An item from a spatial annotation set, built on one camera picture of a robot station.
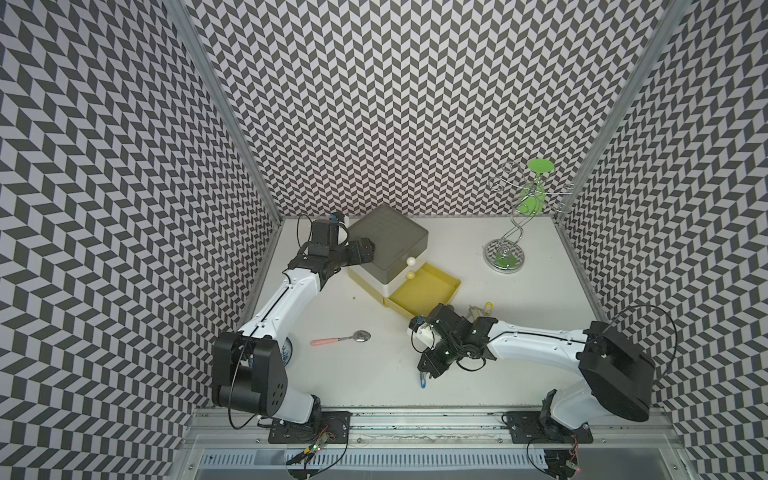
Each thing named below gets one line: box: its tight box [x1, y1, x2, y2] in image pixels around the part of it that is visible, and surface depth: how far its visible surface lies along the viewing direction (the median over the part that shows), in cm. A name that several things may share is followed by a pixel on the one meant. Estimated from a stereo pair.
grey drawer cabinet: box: [348, 203, 429, 307], surface depth 90 cm
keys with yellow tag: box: [468, 304, 484, 321], surface depth 96 cm
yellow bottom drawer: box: [383, 262, 461, 319], surface depth 95 cm
